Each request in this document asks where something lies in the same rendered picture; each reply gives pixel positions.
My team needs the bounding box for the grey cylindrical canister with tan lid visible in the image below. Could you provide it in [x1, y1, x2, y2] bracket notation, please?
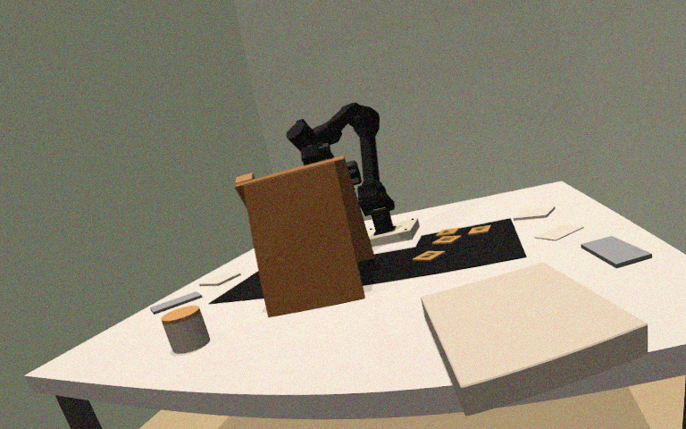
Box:
[161, 306, 210, 354]

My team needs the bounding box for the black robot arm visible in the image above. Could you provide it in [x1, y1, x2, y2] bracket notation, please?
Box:
[286, 103, 397, 236]

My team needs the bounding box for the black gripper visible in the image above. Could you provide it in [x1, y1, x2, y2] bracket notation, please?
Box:
[347, 160, 362, 185]

